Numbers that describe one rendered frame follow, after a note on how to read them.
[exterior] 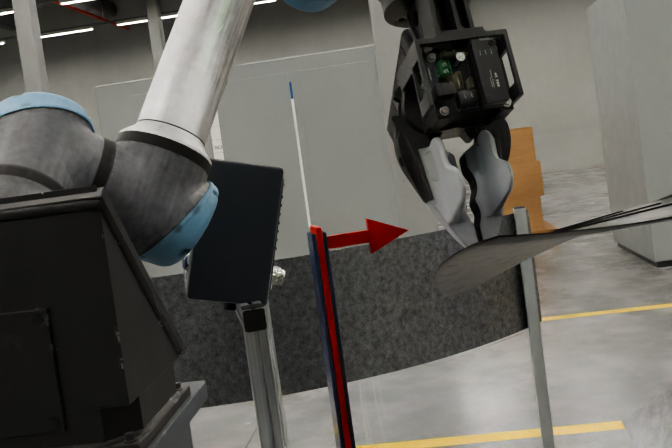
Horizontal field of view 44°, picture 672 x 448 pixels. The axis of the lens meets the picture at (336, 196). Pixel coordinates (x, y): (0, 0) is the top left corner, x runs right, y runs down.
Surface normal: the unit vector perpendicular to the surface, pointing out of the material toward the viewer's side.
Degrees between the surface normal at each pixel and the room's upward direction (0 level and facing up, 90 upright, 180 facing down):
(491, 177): 86
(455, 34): 73
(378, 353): 90
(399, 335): 90
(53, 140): 61
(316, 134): 90
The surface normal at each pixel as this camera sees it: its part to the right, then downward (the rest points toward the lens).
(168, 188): 0.58, -0.11
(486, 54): 0.14, -0.27
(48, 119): 0.52, -0.60
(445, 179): -0.96, 0.20
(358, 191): -0.11, 0.07
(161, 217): 0.43, 0.12
